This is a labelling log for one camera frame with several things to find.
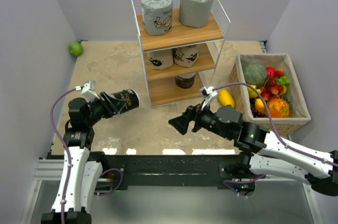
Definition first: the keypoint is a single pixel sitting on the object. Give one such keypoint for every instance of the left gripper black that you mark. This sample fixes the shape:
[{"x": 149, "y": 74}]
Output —
[{"x": 110, "y": 109}]

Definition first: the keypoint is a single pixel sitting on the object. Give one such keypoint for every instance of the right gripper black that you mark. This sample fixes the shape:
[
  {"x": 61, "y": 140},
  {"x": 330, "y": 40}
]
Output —
[{"x": 181, "y": 122}]

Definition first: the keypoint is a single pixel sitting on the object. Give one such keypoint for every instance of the black paper roll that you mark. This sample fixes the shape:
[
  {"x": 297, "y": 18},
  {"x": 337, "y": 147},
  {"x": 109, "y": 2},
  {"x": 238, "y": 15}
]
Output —
[{"x": 131, "y": 99}]

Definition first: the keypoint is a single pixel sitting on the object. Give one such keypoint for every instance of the brown roll sheep logo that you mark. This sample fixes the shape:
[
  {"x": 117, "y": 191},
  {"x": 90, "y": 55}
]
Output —
[{"x": 160, "y": 60}]

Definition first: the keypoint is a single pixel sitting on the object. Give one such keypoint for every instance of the grey roll cartoon print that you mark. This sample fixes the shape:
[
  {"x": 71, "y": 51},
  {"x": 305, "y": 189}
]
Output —
[{"x": 157, "y": 16}]

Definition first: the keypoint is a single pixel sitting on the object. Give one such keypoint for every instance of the grey roll white label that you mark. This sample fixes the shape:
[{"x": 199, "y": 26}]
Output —
[{"x": 195, "y": 13}]

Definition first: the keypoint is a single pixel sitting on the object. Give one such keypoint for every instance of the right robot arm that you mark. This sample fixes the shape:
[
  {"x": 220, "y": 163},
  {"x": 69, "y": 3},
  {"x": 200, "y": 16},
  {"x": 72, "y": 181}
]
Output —
[{"x": 263, "y": 152}]

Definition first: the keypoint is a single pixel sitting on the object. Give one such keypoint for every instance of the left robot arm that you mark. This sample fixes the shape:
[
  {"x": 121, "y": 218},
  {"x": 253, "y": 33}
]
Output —
[{"x": 79, "y": 175}]

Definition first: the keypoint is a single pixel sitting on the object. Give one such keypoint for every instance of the yellow mango fruit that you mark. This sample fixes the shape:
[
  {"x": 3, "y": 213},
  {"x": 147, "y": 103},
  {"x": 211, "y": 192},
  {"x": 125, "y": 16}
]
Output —
[{"x": 225, "y": 98}]

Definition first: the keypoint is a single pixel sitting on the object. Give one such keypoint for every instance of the green lime fruit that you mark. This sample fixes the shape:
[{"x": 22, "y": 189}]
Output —
[{"x": 75, "y": 48}]

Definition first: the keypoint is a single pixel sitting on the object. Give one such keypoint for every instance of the orange fruit in basket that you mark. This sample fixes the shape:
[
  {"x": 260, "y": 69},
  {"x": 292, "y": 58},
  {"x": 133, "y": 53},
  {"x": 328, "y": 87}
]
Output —
[{"x": 259, "y": 106}]

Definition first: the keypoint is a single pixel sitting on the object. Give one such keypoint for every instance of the green melon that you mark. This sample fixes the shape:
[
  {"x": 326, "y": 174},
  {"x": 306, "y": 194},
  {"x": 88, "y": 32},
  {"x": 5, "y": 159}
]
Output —
[{"x": 255, "y": 74}]

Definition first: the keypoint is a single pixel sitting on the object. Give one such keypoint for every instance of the orange horned melon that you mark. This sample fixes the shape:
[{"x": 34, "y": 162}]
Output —
[{"x": 279, "y": 108}]

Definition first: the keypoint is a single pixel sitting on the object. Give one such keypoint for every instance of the red apple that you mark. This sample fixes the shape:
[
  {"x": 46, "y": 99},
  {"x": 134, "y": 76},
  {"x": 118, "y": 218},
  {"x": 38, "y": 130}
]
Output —
[{"x": 270, "y": 72}]

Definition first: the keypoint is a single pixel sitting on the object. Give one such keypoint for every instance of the green grapes bunch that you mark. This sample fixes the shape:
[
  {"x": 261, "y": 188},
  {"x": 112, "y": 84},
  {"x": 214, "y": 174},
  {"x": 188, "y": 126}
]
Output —
[{"x": 282, "y": 81}]

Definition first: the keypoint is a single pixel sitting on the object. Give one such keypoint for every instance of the woven basket white liner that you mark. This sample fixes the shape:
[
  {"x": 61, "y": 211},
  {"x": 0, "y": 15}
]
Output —
[{"x": 292, "y": 93}]

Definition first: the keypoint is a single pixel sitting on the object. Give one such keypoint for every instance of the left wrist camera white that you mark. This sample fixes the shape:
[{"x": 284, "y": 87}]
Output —
[{"x": 88, "y": 90}]

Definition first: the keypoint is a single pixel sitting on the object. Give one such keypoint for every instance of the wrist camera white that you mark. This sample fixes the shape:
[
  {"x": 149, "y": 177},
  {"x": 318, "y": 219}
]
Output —
[
  {"x": 88, "y": 90},
  {"x": 209, "y": 94}
]

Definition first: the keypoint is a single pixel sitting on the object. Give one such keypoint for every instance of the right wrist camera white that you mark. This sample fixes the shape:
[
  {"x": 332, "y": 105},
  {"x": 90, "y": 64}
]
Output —
[{"x": 209, "y": 94}]

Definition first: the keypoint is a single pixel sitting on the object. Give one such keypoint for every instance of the white wire wooden shelf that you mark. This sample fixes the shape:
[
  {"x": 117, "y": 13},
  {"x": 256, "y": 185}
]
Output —
[{"x": 160, "y": 84}]

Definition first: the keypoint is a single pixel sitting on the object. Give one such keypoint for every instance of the black base frame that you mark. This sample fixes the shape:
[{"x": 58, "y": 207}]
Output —
[{"x": 170, "y": 170}]

